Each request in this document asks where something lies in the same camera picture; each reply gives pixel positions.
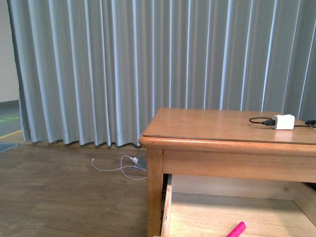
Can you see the wooden nightstand cabinet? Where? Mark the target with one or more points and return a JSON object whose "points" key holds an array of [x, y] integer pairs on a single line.
{"points": [[221, 144]]}

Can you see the grey-green pleated curtain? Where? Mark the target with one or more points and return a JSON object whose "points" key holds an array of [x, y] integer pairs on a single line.
{"points": [[96, 71]]}

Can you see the open floor socket box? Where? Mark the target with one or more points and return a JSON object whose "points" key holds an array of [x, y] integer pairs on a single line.
{"points": [[141, 165]]}

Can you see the white power adapter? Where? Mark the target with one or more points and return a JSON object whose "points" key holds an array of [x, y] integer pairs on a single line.
{"points": [[283, 122]]}

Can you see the wooden drawer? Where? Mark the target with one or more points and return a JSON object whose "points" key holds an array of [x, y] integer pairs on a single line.
{"points": [[202, 206]]}

